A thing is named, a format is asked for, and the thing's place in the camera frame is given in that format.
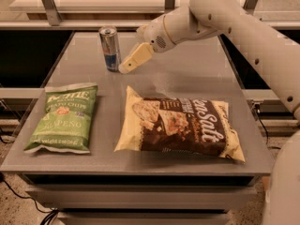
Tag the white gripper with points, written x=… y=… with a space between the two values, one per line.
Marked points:
x=154 y=35

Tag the silver blue redbull can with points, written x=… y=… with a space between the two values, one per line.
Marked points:
x=110 y=47

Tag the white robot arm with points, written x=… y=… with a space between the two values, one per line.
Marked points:
x=274 y=57

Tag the brown yellow sea salt chips bag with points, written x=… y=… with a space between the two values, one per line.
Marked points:
x=179 y=125

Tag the green jalapeno chips bag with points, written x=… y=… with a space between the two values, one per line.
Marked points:
x=65 y=126

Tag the metal window frame rail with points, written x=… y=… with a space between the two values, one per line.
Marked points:
x=91 y=14

